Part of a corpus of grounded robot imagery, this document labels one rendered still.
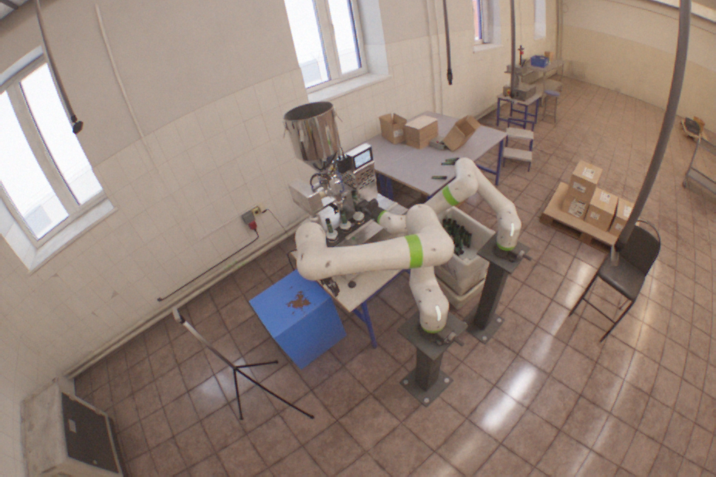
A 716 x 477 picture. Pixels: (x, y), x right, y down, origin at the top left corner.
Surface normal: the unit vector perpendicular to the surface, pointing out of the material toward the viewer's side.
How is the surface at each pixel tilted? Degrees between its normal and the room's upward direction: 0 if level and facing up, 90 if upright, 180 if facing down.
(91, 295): 90
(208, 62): 90
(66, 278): 90
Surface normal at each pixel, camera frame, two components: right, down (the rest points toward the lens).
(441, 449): -0.15, -0.77
